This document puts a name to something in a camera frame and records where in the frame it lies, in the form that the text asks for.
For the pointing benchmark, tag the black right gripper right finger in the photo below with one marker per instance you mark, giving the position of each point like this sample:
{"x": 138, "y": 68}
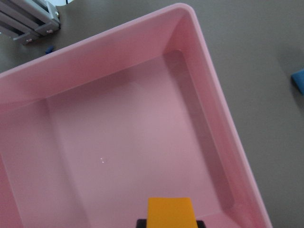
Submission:
{"x": 200, "y": 224}

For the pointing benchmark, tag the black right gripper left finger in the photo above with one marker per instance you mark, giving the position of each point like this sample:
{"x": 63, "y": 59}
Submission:
{"x": 141, "y": 223}

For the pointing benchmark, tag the orange toy block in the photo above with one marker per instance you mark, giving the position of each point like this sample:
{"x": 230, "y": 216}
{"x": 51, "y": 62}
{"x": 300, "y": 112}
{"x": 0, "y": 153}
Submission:
{"x": 170, "y": 213}

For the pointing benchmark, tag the pink plastic box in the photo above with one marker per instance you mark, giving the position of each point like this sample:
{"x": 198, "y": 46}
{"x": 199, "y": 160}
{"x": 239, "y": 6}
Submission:
{"x": 90, "y": 132}

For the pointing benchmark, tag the small blue toy block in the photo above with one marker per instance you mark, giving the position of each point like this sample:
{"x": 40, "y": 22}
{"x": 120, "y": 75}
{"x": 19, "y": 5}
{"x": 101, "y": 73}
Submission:
{"x": 298, "y": 78}

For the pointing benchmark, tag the aluminium frame post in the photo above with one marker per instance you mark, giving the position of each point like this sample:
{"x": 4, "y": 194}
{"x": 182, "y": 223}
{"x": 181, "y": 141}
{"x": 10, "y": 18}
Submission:
{"x": 25, "y": 21}

